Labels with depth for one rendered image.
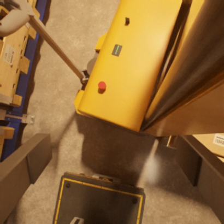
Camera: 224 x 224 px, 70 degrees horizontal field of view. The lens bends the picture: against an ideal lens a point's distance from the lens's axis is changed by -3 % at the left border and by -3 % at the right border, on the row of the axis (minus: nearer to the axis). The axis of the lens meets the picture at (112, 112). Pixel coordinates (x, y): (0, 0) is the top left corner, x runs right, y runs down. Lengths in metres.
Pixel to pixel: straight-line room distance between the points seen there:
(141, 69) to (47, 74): 1.40
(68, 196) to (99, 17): 1.91
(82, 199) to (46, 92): 1.18
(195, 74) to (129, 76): 0.64
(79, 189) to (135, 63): 1.07
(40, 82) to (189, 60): 1.94
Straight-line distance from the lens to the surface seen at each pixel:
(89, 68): 1.38
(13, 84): 1.70
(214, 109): 0.29
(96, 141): 1.70
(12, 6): 0.75
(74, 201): 1.51
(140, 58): 0.86
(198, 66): 0.18
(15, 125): 1.86
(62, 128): 1.82
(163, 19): 0.98
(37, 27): 0.86
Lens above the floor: 1.65
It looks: 78 degrees down
